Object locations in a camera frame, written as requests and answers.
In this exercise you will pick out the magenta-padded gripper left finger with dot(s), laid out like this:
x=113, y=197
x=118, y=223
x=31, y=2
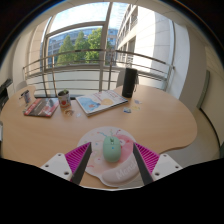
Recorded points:
x=56, y=165

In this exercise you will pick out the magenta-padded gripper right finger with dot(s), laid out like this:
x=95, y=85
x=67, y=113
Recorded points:
x=166, y=165

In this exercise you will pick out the mint green computer mouse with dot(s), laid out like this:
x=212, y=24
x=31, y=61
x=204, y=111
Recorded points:
x=111, y=150

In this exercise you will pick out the round white pink mouse pad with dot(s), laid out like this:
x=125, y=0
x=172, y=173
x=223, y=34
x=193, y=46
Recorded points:
x=100, y=160

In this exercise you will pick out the small round brown sticker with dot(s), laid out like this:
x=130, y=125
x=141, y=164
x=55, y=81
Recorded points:
x=68, y=112

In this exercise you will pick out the red dark magazine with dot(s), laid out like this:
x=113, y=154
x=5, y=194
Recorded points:
x=41, y=107

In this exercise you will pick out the small yellow sticker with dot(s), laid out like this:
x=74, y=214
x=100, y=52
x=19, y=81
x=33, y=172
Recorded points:
x=135, y=107

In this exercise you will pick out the white mug with plant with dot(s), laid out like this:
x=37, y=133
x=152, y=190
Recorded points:
x=64, y=99

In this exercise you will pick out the small pale blue sticker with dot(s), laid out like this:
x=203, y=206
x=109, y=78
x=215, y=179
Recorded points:
x=138, y=101

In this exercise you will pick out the small printed mug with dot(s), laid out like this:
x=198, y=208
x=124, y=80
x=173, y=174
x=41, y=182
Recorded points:
x=26, y=97

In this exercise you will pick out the light blue illustrated book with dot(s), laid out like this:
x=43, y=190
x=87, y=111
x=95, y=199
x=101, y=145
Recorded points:
x=100, y=101

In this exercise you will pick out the white chair back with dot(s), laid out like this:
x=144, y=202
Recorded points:
x=21, y=86
x=120, y=78

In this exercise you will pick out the black grey office printer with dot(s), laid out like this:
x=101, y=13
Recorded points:
x=4, y=93

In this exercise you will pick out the tall black speaker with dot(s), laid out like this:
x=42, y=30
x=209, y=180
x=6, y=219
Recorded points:
x=129, y=83

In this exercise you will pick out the metal balcony railing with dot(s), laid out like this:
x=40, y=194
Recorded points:
x=83, y=66

